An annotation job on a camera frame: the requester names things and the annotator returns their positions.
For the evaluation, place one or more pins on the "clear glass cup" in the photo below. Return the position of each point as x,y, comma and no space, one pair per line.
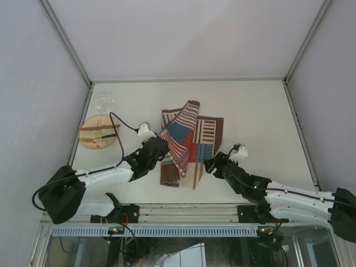
104,103

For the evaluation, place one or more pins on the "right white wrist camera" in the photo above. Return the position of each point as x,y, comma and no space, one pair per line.
238,153

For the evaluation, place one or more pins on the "perforated blue cable tray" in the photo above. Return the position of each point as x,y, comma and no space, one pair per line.
156,231

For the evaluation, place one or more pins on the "aluminium front rail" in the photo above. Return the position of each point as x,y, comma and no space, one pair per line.
192,214

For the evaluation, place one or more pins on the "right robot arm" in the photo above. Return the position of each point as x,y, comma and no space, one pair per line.
332,210

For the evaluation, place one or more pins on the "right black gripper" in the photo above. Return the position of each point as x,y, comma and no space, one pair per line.
219,160

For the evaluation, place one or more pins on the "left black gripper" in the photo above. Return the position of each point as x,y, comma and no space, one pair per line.
164,149

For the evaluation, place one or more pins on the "dark handled fork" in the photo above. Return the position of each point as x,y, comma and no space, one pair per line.
105,136

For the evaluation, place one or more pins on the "black mounting plate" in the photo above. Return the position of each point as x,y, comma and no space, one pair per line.
129,214
247,214

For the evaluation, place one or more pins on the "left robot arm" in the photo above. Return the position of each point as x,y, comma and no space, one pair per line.
70,193

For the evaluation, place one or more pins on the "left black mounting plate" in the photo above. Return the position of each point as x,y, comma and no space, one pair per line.
129,214

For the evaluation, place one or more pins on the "brown wooden knife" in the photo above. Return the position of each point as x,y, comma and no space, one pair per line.
99,127

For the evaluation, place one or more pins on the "patchwork striped placemat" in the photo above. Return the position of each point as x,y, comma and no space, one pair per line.
192,139

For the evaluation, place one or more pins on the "round wooden plate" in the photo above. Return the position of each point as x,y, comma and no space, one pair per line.
86,137

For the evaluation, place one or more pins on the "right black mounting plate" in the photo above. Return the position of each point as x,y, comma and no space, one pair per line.
247,214

